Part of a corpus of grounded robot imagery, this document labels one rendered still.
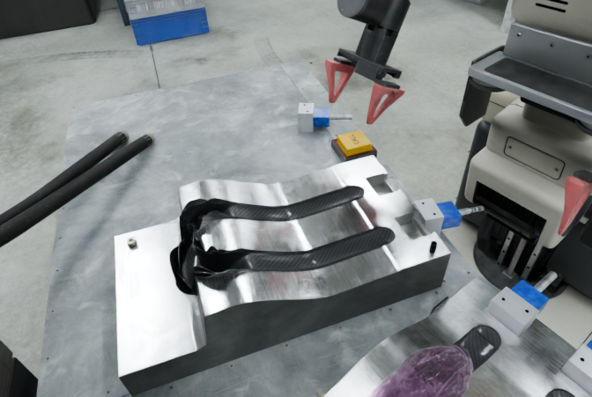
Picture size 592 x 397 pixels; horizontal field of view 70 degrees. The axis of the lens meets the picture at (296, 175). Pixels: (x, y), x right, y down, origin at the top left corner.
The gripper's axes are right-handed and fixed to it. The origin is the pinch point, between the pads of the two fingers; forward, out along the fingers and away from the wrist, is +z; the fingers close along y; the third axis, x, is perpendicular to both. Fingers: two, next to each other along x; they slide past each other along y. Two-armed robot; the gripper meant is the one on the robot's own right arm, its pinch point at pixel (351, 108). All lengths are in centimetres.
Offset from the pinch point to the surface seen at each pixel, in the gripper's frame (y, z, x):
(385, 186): 9.1, 11.4, 6.7
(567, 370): 47.2, 15.2, -0.8
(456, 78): -91, 3, 214
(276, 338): 18.1, 30.3, -20.5
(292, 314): 19.1, 24.8, -20.3
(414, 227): 19.3, 13.3, 3.2
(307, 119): -21.5, 11.0, 13.2
